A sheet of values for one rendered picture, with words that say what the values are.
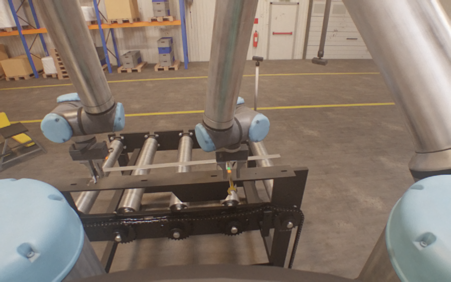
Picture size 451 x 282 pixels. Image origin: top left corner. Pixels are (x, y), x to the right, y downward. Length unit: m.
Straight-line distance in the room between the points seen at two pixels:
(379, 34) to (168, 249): 2.17
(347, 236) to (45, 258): 2.46
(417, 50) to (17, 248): 0.50
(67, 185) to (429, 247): 1.24
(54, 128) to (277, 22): 9.82
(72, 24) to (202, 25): 9.35
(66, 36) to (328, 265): 2.24
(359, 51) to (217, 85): 11.56
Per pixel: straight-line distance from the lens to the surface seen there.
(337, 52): 11.49
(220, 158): 0.90
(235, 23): 0.50
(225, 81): 0.55
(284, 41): 10.44
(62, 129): 0.81
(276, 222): 1.33
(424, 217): 0.28
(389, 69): 0.43
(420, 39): 0.42
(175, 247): 2.31
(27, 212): 0.29
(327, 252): 2.38
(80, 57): 0.65
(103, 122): 0.76
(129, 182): 1.15
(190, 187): 1.17
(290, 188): 1.25
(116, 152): 1.99
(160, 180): 1.11
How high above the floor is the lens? 1.85
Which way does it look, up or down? 30 degrees down
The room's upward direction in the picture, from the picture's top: 1 degrees counter-clockwise
